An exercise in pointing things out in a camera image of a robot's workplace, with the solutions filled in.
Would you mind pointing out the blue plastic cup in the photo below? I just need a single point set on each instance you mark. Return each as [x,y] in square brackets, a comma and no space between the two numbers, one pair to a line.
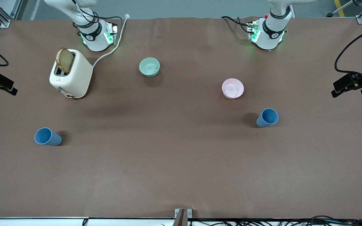
[47,137]
[267,117]

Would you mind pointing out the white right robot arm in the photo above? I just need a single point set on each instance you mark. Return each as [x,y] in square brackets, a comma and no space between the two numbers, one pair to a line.
[93,39]

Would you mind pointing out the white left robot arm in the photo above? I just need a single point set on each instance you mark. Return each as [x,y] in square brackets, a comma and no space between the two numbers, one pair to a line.
[272,34]

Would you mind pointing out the brown toast bread slice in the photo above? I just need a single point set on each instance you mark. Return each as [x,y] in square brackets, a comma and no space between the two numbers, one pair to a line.
[65,60]

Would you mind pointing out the cream white toaster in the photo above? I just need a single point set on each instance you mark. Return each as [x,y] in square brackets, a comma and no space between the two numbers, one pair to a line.
[77,78]

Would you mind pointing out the pink bowl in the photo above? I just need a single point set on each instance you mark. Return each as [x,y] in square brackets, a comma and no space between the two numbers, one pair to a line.
[233,88]

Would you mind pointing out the mint green bowl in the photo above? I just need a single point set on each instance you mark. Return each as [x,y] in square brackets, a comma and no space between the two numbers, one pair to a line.
[149,67]

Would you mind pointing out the brown table cover mat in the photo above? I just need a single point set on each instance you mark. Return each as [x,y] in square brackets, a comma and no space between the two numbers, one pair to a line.
[181,157]

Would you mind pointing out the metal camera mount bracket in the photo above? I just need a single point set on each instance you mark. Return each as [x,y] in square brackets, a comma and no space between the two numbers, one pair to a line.
[182,216]

